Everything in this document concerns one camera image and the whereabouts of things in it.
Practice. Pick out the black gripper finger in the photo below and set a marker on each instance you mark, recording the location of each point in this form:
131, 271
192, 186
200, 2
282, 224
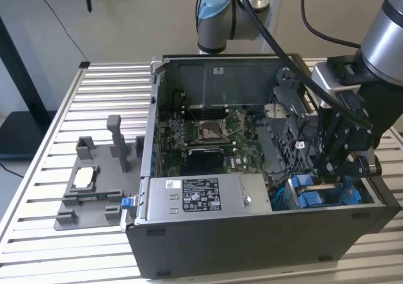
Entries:
324, 133
341, 142

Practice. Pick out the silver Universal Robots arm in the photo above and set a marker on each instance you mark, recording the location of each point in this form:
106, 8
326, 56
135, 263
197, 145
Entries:
384, 29

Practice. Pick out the grey disk bay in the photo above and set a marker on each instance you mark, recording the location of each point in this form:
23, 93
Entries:
293, 196

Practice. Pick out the grey metal drive cage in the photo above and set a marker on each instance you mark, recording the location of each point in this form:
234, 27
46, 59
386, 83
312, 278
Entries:
277, 114

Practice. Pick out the green motherboard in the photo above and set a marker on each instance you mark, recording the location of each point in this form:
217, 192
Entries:
245, 151

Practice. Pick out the CPU socket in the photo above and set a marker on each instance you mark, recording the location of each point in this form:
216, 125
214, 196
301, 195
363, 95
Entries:
209, 133

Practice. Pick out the silver power supply unit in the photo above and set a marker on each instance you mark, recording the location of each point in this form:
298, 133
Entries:
230, 199

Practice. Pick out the black graphics card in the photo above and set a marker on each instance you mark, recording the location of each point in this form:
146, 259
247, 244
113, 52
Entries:
204, 159

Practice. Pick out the black open PC case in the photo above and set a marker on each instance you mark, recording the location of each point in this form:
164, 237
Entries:
239, 249

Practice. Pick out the blue case latch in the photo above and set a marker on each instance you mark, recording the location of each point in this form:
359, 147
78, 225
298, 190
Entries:
126, 202

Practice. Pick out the grey parts rack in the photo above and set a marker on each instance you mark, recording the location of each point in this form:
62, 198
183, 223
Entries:
104, 170

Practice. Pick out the silver CPU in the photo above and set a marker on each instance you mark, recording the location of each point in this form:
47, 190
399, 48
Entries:
83, 177

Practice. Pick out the black table corner cap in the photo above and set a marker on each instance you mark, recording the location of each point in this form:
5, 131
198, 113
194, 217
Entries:
84, 65

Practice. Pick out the black monitor stand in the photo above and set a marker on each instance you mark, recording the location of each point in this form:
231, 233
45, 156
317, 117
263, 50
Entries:
19, 76

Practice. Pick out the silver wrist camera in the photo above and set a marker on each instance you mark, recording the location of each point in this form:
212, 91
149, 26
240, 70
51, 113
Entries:
327, 76

